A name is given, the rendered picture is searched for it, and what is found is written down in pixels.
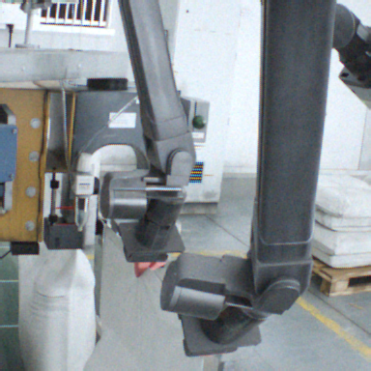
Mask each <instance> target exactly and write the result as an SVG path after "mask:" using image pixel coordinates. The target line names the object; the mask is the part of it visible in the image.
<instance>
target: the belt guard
mask: <svg viewBox="0 0 371 371"><path fill-rule="evenodd" d="M9 48H11V47H1V46H0V83H1V82H23V81H46V80H73V79H75V78H106V77H113V78H125V77H128V62H129V57H128V55H129V53H125V52H119V51H111V50H105V51H101V50H90V49H83V51H82V50H80V51H76V49H75V50H69V49H67V48H65V49H56V48H46V49H44V48H40V49H43V50H35V49H26V50H22V49H14V48H16V47H14V48H12V49H9ZM47 49H51V50H47Z"/></svg>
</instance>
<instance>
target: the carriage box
mask: <svg viewBox="0 0 371 371"><path fill-rule="evenodd" d="M50 90H51V89H48V88H46V86H44V85H43V84H41V83H40V82H38V81H23V82H1V83H0V104H7V105H8V106H9V107H10V109H11V110H12V111H13V113H14V115H15V125H16V126H17V147H16V169H15V178H14V181H12V193H13V195H12V208H11V210H10V211H3V208H2V204H1V201H0V243H1V242H37V241H39V243H42V242H43V204H44V187H45V172H44V170H45V165H46V154H47V138H48V123H49V106H50V99H51V93H50Z"/></svg>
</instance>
